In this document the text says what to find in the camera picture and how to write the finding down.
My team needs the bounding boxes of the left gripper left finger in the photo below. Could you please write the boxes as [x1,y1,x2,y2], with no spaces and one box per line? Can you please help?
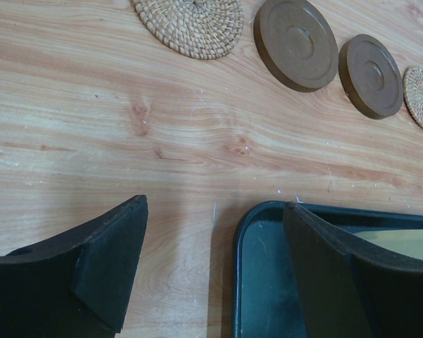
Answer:
[0,195,148,337]

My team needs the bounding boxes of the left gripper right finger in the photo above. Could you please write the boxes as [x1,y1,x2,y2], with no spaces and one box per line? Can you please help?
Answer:
[284,202,423,337]

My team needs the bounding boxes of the woven rattan coaster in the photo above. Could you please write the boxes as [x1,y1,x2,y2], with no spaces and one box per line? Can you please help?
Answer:
[131,0,244,60]
[403,65,423,129]

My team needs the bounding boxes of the brown wooden coaster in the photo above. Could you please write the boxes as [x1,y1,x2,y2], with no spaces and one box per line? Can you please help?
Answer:
[338,34,403,120]
[253,1,338,92]

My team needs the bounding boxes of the black plastic tray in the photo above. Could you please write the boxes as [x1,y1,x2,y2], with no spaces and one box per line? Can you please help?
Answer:
[231,200,423,338]

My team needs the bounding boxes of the white mug green handle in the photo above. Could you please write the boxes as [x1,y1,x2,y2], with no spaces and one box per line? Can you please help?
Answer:
[355,230,423,260]

